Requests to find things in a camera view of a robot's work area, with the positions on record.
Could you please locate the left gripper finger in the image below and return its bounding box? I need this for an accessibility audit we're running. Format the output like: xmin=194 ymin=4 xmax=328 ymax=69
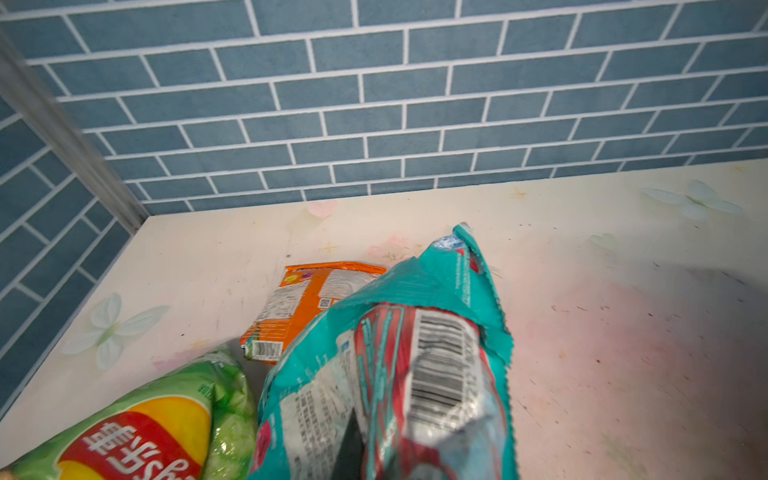
xmin=330 ymin=413 xmax=364 ymax=480

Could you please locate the teal candy bag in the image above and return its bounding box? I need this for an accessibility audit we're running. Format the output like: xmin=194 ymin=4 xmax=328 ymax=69
xmin=250 ymin=223 xmax=519 ymax=479

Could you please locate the green chips bag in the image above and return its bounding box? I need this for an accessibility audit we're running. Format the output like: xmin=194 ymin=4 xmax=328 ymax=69
xmin=1 ymin=345 xmax=256 ymax=479

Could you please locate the green yellow snack packet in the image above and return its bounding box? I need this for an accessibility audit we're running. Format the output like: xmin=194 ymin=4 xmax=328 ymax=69
xmin=240 ymin=261 xmax=387 ymax=365

